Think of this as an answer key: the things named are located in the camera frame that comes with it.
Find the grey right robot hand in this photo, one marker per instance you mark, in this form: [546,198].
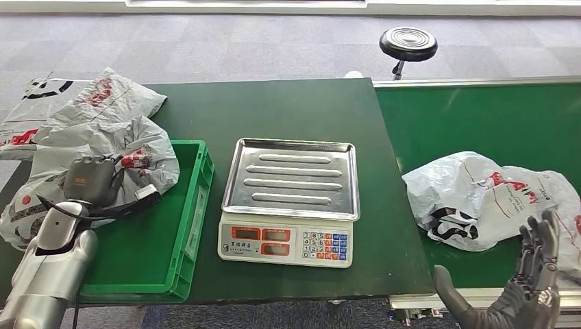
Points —
[535,272]

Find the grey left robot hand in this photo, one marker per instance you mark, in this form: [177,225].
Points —
[90,179]

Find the grey parcel with large letters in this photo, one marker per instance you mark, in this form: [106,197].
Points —
[90,136]

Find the white parcel red black print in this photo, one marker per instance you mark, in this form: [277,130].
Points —
[463,190]

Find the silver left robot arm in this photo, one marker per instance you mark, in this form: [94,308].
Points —
[50,272]

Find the crumpled grey parcel red print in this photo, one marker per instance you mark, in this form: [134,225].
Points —
[118,102]

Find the green conveyor belt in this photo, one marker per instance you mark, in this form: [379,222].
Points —
[476,118]

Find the green plastic crate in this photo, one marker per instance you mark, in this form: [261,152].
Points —
[136,254]

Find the flat white bag black arc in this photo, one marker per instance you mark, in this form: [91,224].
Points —
[27,106]

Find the white scale with steel tray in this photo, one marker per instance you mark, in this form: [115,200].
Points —
[290,181]

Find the black round stool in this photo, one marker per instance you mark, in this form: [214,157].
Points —
[408,43]

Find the small white round object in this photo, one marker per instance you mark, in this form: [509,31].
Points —
[354,74]

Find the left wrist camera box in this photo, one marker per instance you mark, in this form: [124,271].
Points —
[146,193]

